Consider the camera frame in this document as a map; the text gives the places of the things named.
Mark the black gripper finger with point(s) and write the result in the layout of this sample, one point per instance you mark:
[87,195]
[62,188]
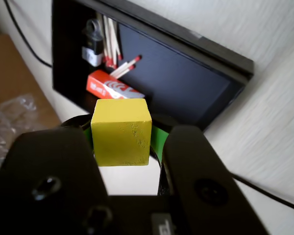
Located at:
[44,171]
[198,171]

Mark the yellow wooden cube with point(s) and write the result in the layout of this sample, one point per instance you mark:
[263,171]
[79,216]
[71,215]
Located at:
[120,137]

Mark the black cardboard box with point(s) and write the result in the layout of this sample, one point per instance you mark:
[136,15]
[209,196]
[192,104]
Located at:
[174,80]

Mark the clear plastic bag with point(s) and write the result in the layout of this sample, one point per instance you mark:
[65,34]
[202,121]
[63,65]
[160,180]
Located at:
[12,117]

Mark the red white matchbox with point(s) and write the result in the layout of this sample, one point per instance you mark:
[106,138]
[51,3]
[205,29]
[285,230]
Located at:
[105,84]

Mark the large brown cardboard carton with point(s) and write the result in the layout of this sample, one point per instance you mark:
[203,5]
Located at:
[9,68]

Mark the small black silver padlock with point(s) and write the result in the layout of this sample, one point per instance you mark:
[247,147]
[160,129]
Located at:
[93,46]

